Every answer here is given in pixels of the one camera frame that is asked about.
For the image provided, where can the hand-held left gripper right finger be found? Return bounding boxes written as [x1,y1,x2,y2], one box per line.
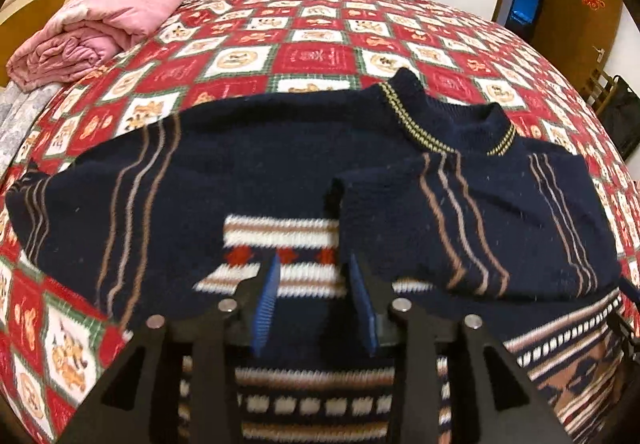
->
[347,251,576,444]

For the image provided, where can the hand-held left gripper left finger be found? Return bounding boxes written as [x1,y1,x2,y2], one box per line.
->
[57,254,283,444]

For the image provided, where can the navy patterned knit sweater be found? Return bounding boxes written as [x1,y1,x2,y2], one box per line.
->
[5,68,640,444]

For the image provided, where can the red printed patchwork bedspread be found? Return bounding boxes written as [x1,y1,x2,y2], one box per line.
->
[0,0,640,444]

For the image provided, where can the grey blanket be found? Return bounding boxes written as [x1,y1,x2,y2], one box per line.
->
[0,84,61,175]

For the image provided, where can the black bag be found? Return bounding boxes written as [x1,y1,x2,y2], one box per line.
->
[600,75,640,159]

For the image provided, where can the wooden chair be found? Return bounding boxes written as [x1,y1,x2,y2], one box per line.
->
[582,66,616,112]

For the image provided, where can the folded pink quilt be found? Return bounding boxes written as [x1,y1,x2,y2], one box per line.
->
[6,0,188,89]

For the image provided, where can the brown wooden door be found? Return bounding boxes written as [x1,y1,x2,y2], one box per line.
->
[530,0,626,69]

